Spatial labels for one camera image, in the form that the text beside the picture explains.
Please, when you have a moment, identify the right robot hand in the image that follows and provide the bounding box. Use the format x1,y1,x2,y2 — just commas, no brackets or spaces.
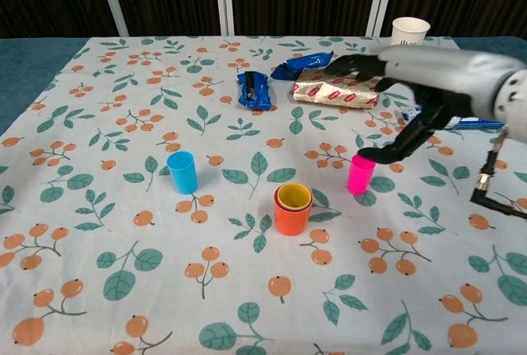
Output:
323,44,515,166

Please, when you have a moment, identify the pink plastic cup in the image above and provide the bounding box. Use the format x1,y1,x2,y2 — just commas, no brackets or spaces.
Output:
347,153,377,195

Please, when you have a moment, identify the yellow plastic cup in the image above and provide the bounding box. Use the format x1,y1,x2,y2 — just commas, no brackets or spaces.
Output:
277,182,312,211

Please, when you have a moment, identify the light blue plastic cup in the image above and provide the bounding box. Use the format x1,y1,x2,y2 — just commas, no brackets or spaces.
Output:
166,151,198,195

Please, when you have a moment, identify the white paper cup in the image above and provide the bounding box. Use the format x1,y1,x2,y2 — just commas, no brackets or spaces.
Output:
390,16,431,48

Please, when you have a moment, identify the large orange plastic cup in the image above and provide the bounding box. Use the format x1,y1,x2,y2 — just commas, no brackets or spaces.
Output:
273,181,314,236

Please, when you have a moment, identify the blue white toothpaste tube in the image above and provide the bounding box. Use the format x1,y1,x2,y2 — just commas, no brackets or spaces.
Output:
395,104,506,132

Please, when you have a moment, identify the gold red snack package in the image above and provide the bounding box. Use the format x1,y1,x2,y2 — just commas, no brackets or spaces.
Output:
289,68,383,110

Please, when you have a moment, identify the twisted blue snack wrapper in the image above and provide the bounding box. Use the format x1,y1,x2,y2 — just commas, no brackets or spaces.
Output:
270,50,334,82

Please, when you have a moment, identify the flat blue black-striped packet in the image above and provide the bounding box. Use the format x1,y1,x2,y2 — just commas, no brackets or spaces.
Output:
236,70,273,111

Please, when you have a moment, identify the floral patterned tablecloth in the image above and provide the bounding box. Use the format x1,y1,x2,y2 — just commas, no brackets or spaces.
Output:
0,35,527,355

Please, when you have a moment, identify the teal velvet table cover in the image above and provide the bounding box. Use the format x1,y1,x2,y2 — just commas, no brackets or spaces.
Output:
0,35,527,136

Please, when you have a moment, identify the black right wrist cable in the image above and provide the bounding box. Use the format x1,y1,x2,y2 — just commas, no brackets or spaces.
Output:
470,128,527,220

